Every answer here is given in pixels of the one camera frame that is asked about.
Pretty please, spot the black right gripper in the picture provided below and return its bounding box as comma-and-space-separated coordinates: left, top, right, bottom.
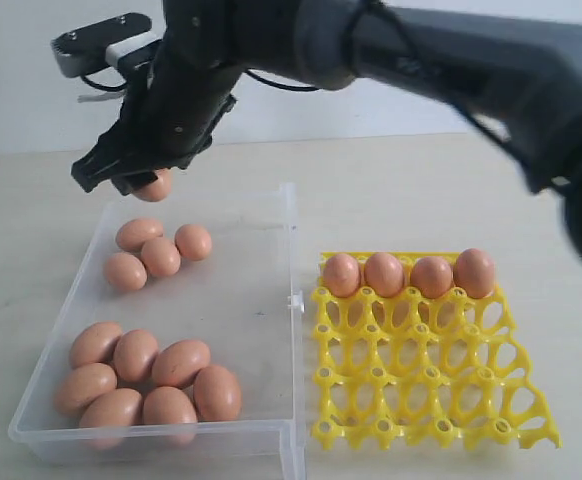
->
71, 33, 237, 196

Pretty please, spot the brown egg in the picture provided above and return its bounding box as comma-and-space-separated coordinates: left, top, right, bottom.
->
115, 217, 164, 253
193, 364, 242, 422
69, 322, 123, 369
322, 253, 361, 298
410, 256, 453, 299
453, 248, 496, 299
364, 252, 405, 298
174, 224, 213, 261
53, 363, 117, 417
151, 339, 211, 388
142, 386, 198, 425
113, 329, 159, 383
132, 169, 172, 202

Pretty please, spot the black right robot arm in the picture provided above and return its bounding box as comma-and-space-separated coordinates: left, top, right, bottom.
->
52, 0, 582, 258

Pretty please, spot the brown egg second row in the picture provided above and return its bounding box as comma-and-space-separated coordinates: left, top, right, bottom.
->
140, 237, 181, 278

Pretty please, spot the brown egg third row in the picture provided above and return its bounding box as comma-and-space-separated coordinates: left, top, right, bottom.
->
103, 252, 148, 292

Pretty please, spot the clear plastic bin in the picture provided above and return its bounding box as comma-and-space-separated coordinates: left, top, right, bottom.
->
8, 183, 306, 479

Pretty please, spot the brown egg front corner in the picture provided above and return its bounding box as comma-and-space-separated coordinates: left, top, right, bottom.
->
79, 388, 143, 428

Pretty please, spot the yellow plastic egg tray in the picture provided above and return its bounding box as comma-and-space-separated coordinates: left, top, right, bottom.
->
308, 249, 563, 450

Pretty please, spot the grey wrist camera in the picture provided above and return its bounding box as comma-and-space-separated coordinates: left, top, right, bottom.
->
51, 12, 152, 78

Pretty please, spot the black camera cable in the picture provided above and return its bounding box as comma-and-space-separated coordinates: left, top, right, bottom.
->
78, 0, 582, 196

